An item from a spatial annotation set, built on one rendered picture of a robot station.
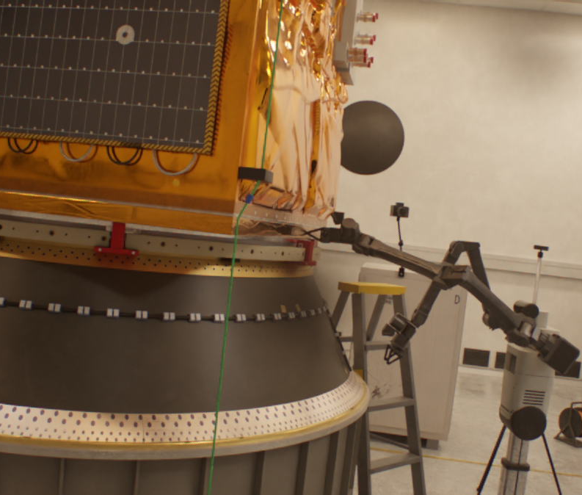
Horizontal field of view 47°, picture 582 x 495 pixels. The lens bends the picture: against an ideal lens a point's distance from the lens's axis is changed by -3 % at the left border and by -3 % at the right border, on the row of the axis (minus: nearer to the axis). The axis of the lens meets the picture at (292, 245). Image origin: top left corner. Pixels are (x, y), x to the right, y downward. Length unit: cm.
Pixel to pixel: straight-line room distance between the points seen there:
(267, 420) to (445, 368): 403
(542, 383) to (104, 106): 213
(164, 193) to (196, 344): 50
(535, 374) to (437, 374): 299
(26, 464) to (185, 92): 104
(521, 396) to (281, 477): 128
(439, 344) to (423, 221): 416
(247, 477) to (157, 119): 106
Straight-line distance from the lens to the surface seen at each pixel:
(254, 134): 174
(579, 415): 707
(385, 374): 598
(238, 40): 175
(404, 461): 381
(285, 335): 225
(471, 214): 993
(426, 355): 596
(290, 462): 219
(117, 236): 198
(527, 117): 1020
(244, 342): 211
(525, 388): 306
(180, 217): 173
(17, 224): 205
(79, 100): 182
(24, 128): 189
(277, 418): 210
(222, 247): 210
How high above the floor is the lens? 178
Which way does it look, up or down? 2 degrees down
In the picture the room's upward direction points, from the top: 6 degrees clockwise
